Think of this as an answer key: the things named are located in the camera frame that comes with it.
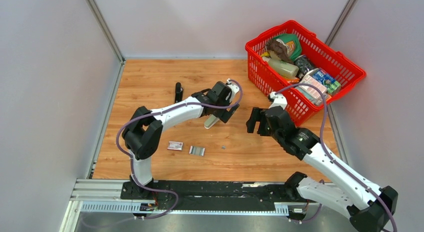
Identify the grey white stapler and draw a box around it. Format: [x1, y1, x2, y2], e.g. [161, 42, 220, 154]
[203, 115, 220, 129]

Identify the black stapler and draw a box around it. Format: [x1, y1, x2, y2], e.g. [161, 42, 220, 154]
[174, 82, 184, 103]

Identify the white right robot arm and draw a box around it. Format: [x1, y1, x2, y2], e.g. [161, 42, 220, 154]
[246, 106, 399, 232]

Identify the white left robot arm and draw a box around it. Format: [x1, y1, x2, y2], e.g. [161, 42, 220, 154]
[115, 79, 243, 200]

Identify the red plastic basket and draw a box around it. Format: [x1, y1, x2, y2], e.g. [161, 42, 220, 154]
[245, 19, 367, 127]

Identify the pink packaged item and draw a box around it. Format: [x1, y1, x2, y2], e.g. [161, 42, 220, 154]
[296, 75, 329, 106]

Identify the pale plastic bottle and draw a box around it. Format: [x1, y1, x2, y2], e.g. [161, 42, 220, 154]
[262, 56, 299, 79]

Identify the white red staple box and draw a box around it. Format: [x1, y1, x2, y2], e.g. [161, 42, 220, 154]
[167, 141, 184, 151]

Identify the dark foil packet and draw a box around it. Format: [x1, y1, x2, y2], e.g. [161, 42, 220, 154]
[293, 54, 317, 75]

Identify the blue green packaged item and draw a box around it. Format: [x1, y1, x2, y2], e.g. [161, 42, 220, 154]
[312, 68, 342, 96]

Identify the green brown snack bag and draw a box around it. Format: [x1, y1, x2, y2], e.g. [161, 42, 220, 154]
[265, 33, 302, 64]

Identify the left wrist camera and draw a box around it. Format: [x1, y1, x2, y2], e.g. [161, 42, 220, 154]
[225, 78, 240, 102]

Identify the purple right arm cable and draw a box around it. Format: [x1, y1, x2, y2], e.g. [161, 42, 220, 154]
[274, 83, 398, 232]

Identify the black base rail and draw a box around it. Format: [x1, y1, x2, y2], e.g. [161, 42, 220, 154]
[120, 180, 306, 212]

